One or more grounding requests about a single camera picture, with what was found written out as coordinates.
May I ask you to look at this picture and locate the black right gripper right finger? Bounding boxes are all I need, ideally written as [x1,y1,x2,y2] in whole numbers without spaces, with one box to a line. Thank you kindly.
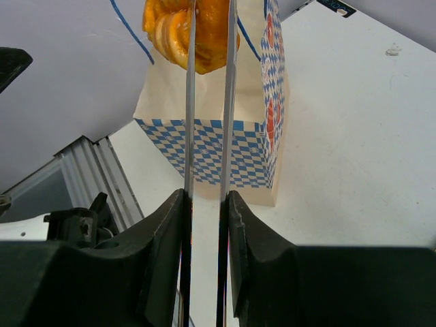
[229,191,435,326]

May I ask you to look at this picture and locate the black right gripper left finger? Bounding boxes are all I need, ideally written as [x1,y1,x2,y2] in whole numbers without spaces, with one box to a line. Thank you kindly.
[1,189,183,326]

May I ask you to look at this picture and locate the blue checkered paper bag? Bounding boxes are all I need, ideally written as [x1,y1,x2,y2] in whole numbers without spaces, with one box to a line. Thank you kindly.
[134,1,290,206]

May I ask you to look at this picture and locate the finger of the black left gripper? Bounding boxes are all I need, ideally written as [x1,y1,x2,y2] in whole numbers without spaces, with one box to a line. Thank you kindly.
[0,47,33,93]

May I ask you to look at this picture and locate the aluminium frame rail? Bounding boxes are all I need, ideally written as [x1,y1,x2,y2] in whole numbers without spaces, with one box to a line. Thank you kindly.
[1,137,144,231]

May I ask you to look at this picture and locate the metal serving tongs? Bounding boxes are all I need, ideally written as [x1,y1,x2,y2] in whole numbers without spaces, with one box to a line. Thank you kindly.
[178,1,239,326]

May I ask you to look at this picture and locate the long twisted orange bread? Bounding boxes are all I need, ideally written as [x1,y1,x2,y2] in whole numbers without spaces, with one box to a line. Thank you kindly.
[142,0,241,75]

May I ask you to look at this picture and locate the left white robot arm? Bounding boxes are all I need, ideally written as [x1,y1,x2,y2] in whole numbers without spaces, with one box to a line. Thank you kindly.
[1,47,113,248]

